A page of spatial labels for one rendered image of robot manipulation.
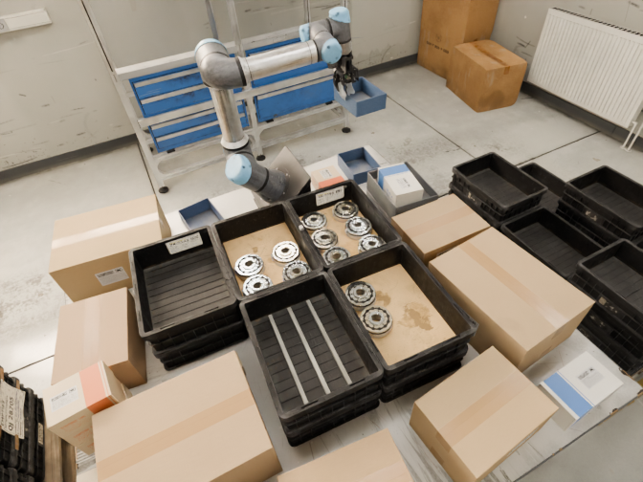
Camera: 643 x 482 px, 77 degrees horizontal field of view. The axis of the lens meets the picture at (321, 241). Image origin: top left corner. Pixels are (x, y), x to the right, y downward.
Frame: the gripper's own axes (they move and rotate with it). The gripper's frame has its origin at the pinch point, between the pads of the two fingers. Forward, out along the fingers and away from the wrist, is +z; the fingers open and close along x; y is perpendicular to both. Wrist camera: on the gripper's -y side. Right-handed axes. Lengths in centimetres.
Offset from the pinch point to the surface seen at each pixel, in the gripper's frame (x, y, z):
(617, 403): 13, 139, 43
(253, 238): -61, 33, 24
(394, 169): 6.0, 29.7, 23.6
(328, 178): -15.9, 6.5, 33.8
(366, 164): 10.1, -2.9, 43.1
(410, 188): 5, 44, 23
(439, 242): -2, 72, 26
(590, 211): 96, 67, 68
